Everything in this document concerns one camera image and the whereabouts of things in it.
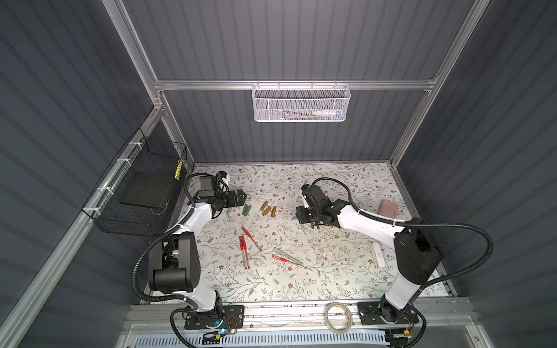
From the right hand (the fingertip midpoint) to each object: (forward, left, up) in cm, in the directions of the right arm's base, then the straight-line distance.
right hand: (300, 213), depth 89 cm
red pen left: (-8, +25, -9) cm, 28 cm away
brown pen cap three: (+8, +15, -10) cm, 20 cm away
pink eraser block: (+9, -42, -9) cm, 44 cm away
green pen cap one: (+8, +25, -10) cm, 28 cm away
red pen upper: (-5, +22, -10) cm, 25 cm away
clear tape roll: (-34, -16, -9) cm, 39 cm away
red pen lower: (-16, +6, -10) cm, 20 cm away
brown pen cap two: (+10, +17, -9) cm, 22 cm away
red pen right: (-11, +23, -9) cm, 27 cm away
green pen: (-14, +5, -9) cm, 18 cm away
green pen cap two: (+7, +33, -10) cm, 36 cm away
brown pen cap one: (+7, +12, -10) cm, 17 cm away
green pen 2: (-1, -9, -10) cm, 13 cm away
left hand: (+7, +27, +2) cm, 28 cm away
